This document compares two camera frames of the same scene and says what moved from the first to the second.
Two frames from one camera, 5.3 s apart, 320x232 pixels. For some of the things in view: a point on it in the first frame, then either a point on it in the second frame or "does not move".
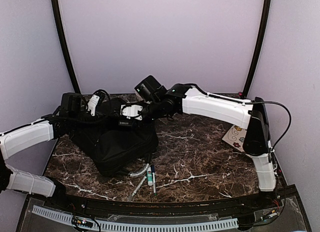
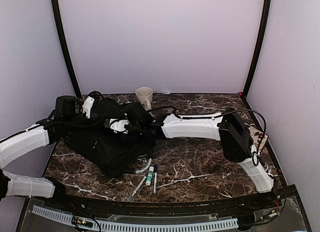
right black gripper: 135,117 -> 129,138
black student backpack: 116,143 does not move
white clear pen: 137,189 does not move
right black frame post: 267,5 does not move
